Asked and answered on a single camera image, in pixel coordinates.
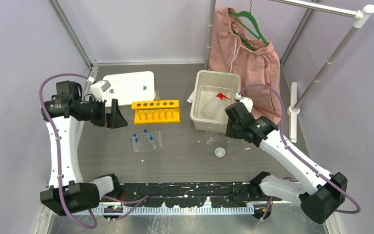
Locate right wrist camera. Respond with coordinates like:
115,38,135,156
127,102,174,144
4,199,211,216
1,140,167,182
235,93,253,113

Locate small white cup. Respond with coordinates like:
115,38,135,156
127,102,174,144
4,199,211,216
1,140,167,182
214,147,226,158

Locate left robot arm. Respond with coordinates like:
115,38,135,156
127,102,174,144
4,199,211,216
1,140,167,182
40,81,128,216

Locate beige plastic bin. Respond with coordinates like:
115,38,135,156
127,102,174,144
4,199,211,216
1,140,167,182
190,70,241,134

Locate white clothes rack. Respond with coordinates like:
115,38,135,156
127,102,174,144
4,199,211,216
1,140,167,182
205,0,374,144

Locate white rectangular tray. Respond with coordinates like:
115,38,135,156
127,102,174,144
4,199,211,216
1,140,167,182
103,71,155,107

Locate clear acrylic tube rack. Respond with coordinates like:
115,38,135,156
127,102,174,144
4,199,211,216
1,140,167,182
132,131,163,153

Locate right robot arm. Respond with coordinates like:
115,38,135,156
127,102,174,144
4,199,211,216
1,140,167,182
225,102,348,224

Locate small glass beaker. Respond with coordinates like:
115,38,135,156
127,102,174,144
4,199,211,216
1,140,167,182
225,138,236,149

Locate pink shorts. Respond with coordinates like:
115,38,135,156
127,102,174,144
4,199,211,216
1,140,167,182
208,7,282,124

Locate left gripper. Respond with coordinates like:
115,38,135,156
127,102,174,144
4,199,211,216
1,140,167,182
78,96,127,128

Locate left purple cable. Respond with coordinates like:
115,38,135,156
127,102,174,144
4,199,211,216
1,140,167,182
38,73,149,230

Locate green clothes hanger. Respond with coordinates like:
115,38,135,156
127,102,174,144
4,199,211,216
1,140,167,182
227,8,270,51

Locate red capped wash bottle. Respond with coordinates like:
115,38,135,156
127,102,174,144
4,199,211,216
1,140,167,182
203,93,230,118

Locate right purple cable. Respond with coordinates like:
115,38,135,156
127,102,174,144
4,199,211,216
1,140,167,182
237,84,362,222

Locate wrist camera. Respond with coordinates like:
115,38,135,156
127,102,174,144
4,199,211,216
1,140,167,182
235,93,253,113
90,80,111,101

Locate yellow test tube rack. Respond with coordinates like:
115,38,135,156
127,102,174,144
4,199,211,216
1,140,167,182
131,99,181,125

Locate purple cable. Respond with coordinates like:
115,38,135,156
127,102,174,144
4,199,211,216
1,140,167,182
237,84,362,222
38,73,149,230

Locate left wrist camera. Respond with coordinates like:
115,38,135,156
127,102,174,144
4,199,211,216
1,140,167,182
90,80,111,101

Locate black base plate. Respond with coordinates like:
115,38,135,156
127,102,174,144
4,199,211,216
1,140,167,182
109,181,268,208

